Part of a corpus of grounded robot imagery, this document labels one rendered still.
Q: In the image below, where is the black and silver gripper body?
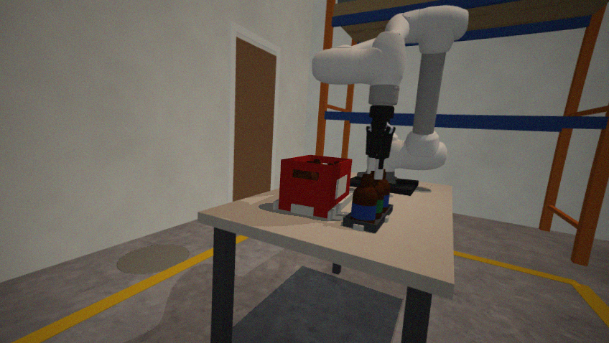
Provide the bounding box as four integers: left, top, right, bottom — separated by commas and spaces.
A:
369, 105, 394, 135

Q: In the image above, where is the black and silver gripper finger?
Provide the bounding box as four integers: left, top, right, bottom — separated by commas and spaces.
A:
374, 122, 396, 179
366, 124, 377, 174

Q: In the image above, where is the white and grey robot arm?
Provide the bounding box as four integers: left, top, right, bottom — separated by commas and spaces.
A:
312, 5, 468, 184

